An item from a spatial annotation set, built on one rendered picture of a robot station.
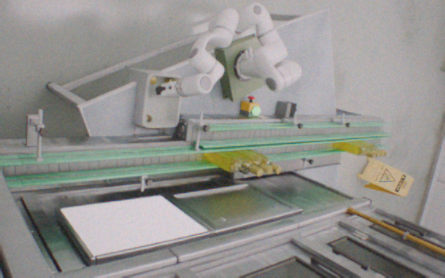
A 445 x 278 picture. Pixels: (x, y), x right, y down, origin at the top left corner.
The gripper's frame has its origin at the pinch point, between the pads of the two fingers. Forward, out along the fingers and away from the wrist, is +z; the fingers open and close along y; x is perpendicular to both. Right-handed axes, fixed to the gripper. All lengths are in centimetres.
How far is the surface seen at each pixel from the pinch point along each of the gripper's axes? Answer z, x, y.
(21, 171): 4, -27, -57
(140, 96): 6.1, -1.8, -7.7
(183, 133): 3.5, -18.2, 10.8
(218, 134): 1.6, -19.6, 29.1
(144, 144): 2.3, -21.2, -9.0
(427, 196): 124, -165, 603
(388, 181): 76, -94, 345
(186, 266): -44, -55, -23
